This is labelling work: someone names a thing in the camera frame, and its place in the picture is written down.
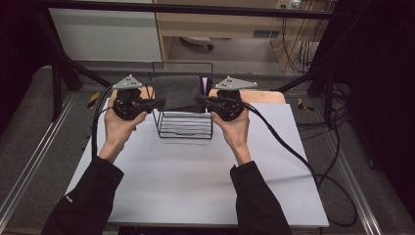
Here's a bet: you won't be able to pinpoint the yellow black tape piece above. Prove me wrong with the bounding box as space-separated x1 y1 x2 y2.
86 91 101 110
297 97 315 113

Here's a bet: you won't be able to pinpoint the person's left hand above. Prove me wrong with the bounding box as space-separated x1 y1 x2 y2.
102 99 149 153

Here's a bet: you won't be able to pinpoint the white chair base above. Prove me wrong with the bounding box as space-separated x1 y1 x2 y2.
180 35 215 51

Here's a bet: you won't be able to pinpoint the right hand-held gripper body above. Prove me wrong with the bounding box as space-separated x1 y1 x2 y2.
205 75 258 122

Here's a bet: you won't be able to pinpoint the black wire rack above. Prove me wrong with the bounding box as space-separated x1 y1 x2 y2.
150 61 214 140

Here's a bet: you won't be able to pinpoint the grey microfibre towel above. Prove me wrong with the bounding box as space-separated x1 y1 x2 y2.
151 74 213 114

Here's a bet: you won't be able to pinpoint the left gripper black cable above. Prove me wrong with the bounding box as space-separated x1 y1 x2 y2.
91 85 115 161

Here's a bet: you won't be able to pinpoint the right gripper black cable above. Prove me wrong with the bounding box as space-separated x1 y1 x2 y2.
241 101 358 228

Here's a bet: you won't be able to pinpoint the aluminium rail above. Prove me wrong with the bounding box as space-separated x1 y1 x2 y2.
324 126 384 235
0 92 78 226

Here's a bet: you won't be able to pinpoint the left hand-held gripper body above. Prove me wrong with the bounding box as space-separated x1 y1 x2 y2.
112 73 157 120

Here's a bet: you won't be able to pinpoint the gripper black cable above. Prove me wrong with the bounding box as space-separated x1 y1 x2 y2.
91 85 115 161
241 101 358 228

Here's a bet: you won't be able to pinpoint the wooden desk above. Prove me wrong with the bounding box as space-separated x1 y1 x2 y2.
154 0 331 71

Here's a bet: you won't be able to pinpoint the white cabinet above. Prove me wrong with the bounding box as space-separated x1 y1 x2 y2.
48 7 163 62

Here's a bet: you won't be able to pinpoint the person's right hand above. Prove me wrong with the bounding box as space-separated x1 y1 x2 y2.
209 110 252 152

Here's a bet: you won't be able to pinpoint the black floor cables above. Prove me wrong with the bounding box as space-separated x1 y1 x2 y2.
296 81 376 190

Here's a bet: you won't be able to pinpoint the white power strip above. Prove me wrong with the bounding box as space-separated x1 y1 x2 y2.
274 0 301 10

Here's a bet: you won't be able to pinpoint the bundle of hanging cables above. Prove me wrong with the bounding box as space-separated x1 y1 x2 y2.
267 9 329 73

